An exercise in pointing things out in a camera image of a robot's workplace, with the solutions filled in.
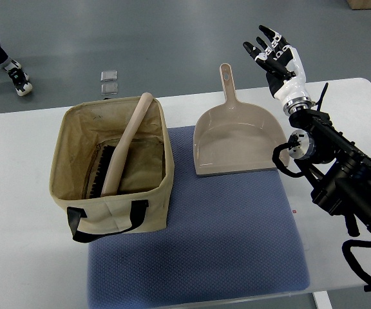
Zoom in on blue textured mat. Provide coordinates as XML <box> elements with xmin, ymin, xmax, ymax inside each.
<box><xmin>88</xmin><ymin>126</ymin><xmax>310</xmax><ymax>308</ymax></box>

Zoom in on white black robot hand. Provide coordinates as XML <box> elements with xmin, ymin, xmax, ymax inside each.
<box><xmin>243</xmin><ymin>25</ymin><xmax>312</xmax><ymax>115</ymax></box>

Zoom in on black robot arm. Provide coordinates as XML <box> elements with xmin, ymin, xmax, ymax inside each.
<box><xmin>272</xmin><ymin>98</ymin><xmax>371</xmax><ymax>292</ymax></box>

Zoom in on beige fabric bag black handles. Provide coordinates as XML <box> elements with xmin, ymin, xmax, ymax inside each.
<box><xmin>49</xmin><ymin>97</ymin><xmax>175</xmax><ymax>243</ymax></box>

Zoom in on pink plastic dustpan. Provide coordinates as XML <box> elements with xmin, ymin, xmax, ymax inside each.
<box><xmin>193</xmin><ymin>63</ymin><xmax>287</xmax><ymax>176</ymax></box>

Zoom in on brown cardboard box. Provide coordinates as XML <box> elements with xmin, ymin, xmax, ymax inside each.
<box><xmin>347</xmin><ymin>0</ymin><xmax>371</xmax><ymax>10</ymax></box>

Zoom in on pink hand broom black bristles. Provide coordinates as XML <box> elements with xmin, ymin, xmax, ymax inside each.
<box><xmin>89</xmin><ymin>93</ymin><xmax>153</xmax><ymax>198</ymax></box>

